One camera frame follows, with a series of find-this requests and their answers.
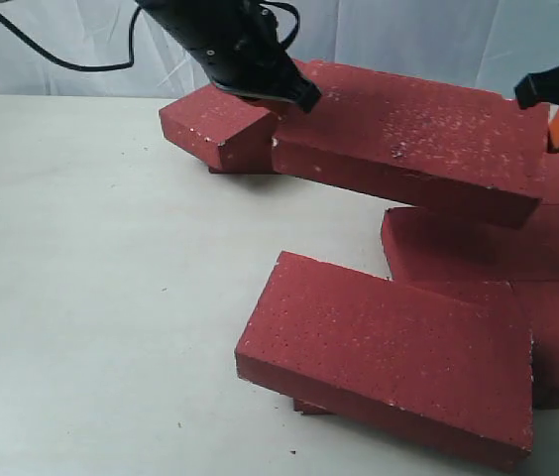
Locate tilted red brick back left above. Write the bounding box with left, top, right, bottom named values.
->
left=159, top=84, right=298, bottom=175

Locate red brick with white specks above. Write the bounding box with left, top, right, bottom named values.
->
left=272, top=60, right=548, bottom=228

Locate red brick front row hidden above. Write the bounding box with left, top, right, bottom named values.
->
left=292, top=280, right=531, bottom=417

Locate large red brick front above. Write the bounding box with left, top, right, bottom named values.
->
left=235, top=252, right=533, bottom=471

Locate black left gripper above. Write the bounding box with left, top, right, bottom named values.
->
left=138, top=0, right=322, bottom=113

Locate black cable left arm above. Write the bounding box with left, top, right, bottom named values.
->
left=0, top=0, right=300, bottom=71

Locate pale blue backdrop cloth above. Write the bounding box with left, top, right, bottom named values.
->
left=0, top=1, right=559, bottom=98

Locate red brick third row right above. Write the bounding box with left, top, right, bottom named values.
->
left=382, top=205, right=559, bottom=282

